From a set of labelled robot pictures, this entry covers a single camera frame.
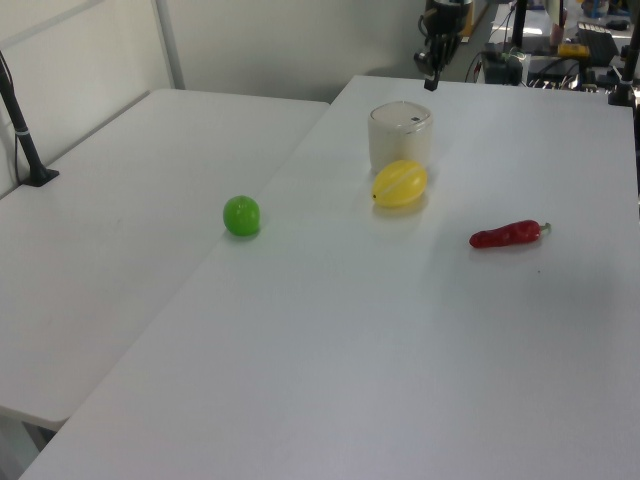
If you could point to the black electronics box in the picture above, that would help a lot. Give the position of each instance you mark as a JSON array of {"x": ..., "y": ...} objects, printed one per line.
[{"x": 502, "y": 74}]

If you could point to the yellow toy melon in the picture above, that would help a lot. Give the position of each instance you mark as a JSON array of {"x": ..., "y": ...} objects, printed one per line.
[{"x": 400, "y": 184}]

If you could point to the black pole with base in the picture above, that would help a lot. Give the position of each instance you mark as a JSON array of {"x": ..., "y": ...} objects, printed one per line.
[{"x": 25, "y": 140}]

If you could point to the thin black upright pole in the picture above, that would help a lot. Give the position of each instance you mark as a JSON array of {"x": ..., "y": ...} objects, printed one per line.
[{"x": 520, "y": 25}]

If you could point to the green toy lime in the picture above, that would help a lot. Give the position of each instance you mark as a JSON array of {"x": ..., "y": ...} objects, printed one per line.
[{"x": 242, "y": 216}]

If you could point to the yellow handheld device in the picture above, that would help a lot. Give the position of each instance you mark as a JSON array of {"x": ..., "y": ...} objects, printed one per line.
[{"x": 573, "y": 50}]

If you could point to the red toy chili pepper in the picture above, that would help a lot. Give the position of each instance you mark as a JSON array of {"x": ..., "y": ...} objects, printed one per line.
[{"x": 500, "y": 237}]

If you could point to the black camera stand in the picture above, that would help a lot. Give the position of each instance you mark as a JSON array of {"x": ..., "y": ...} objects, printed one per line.
[{"x": 622, "y": 92}]

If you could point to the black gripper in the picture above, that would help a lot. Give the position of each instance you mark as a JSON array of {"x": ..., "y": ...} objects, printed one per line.
[{"x": 445, "y": 25}]

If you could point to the white cylindrical cup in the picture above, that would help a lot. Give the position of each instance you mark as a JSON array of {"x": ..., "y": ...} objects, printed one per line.
[{"x": 395, "y": 140}]

